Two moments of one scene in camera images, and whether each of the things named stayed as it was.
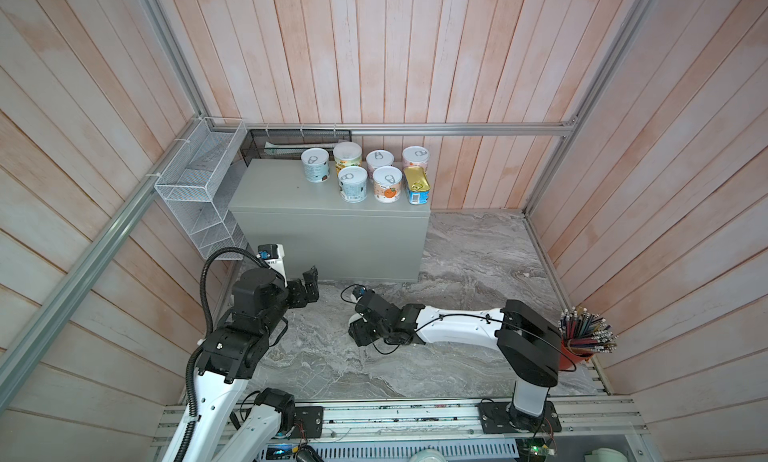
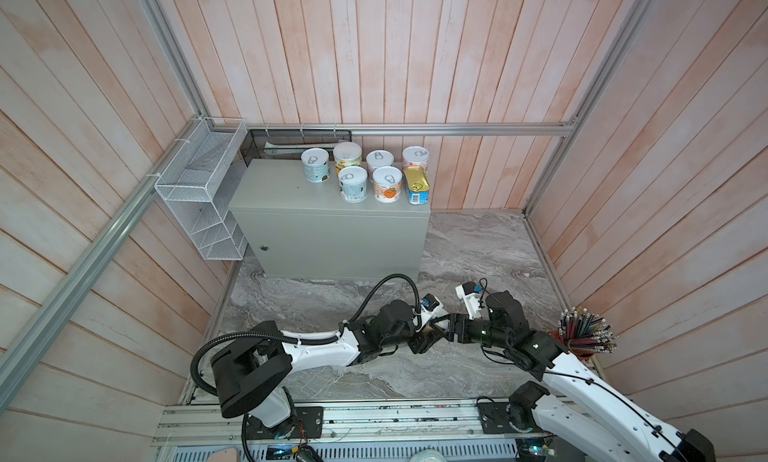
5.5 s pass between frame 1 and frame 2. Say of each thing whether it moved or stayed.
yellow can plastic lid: stayed
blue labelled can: stayed
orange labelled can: stayed
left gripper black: moved
